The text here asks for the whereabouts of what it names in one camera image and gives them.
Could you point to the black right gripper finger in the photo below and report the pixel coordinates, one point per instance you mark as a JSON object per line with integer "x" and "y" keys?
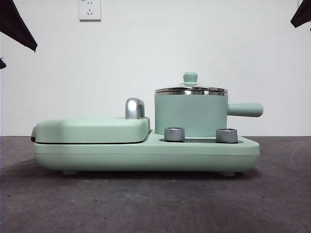
{"x": 303, "y": 14}

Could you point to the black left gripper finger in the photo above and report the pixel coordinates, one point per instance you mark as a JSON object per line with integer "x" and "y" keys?
{"x": 12, "y": 21}
{"x": 2, "y": 63}

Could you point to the glass pot lid green knob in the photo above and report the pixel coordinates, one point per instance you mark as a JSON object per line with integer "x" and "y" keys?
{"x": 190, "y": 77}

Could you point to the green hinged grill cover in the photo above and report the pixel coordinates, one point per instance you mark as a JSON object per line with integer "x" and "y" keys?
{"x": 85, "y": 129}

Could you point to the silver control knob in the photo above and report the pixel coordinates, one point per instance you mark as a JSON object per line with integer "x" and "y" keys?
{"x": 226, "y": 135}
{"x": 174, "y": 134}

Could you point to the green breakfast machine base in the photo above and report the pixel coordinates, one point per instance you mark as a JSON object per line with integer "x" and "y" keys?
{"x": 145, "y": 157}

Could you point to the white wall socket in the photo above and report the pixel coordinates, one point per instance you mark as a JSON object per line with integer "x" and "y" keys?
{"x": 90, "y": 9}

